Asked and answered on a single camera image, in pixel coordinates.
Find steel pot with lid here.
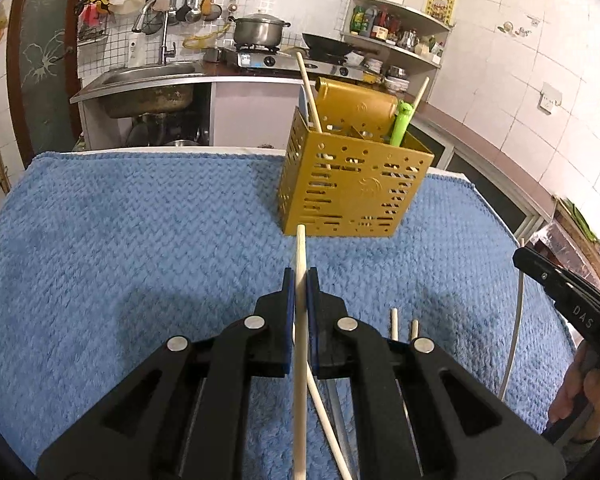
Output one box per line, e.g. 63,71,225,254
228,14,291,48

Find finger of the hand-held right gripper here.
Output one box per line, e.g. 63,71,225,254
512,246,600,313

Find stack of white bowls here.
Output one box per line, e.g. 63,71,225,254
362,57,411,93

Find kitchen counter cabinet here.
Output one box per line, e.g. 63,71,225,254
70,72,556,233

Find white corner shelf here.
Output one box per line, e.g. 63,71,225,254
341,0,453,68

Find black wok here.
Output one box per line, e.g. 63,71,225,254
301,32,381,61

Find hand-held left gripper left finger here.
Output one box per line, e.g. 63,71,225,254
36,267,297,480

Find wire wall basket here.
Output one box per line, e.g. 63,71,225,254
77,0,112,46

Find green handled metal fork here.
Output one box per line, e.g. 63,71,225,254
390,100,417,147

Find metal faucet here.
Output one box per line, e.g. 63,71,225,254
132,0,177,65

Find green vegetables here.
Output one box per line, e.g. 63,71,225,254
562,199,600,241

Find blue textured table cloth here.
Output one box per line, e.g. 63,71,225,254
0,147,578,480

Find stainless steel sink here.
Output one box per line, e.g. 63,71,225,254
70,62,208,118

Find yellow perforated utensil holder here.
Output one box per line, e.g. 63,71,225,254
278,76,436,238

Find clear plastic sheet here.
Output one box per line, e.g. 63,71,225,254
532,220,600,301

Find gas stove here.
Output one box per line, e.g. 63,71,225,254
220,45,363,78

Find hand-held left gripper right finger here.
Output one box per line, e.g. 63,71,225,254
306,267,567,480

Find white wall socket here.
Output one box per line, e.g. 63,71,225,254
539,82,565,116

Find brown door with glass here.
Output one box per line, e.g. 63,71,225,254
7,0,93,156

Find person's right hand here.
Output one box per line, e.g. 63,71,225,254
547,342,600,461

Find yellow wall poster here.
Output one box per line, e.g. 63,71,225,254
425,0,457,26

